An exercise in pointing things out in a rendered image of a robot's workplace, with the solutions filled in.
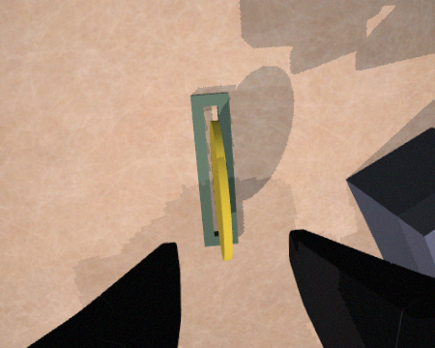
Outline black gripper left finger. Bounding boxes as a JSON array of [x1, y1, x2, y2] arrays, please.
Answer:
[[28, 243, 182, 348]]

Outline gold coin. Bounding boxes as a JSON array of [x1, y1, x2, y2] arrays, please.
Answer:
[[210, 121, 233, 260]]

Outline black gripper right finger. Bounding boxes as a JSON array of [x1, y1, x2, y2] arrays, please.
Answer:
[[288, 229, 435, 348]]

